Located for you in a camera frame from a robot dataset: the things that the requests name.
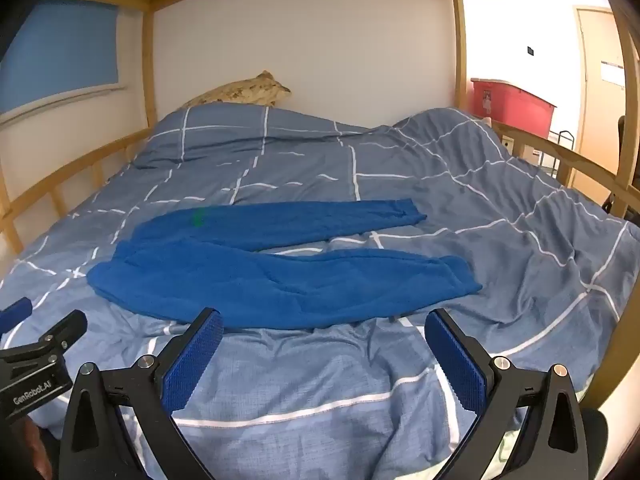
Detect wooden bunk bed frame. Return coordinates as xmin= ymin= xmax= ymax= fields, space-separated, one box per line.
xmin=0 ymin=0 xmax=640 ymax=411

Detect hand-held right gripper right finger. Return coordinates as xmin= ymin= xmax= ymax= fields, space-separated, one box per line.
xmin=424 ymin=308 xmax=588 ymax=480

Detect black office chair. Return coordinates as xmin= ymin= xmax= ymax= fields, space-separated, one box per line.
xmin=602 ymin=115 xmax=640 ymax=222

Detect blue pants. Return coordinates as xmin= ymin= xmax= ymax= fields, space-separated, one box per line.
xmin=86 ymin=199 xmax=483 ymax=333

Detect door calendar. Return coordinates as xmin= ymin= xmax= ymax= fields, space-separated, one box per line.
xmin=600 ymin=60 xmax=626 ymax=90

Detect red storage bin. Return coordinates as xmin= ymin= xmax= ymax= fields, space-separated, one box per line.
xmin=470 ymin=77 xmax=557 ymax=138

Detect blue checked duvet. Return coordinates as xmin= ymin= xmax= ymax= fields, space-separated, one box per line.
xmin=0 ymin=102 xmax=640 ymax=480

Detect black wire rack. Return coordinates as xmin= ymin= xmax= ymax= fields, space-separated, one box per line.
xmin=547 ymin=130 xmax=576 ymax=178

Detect beige patterned pillow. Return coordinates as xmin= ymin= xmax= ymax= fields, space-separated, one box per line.
xmin=181 ymin=71 xmax=292 ymax=108

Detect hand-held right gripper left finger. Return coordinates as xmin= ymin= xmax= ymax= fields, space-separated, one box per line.
xmin=59 ymin=306 xmax=224 ymax=480

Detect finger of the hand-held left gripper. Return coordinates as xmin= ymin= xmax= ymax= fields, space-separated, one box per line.
xmin=0 ymin=310 xmax=88 ymax=361
xmin=0 ymin=297 xmax=34 ymax=337

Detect beige door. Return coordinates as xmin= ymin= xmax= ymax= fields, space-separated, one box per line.
xmin=572 ymin=6 xmax=628 ymax=191

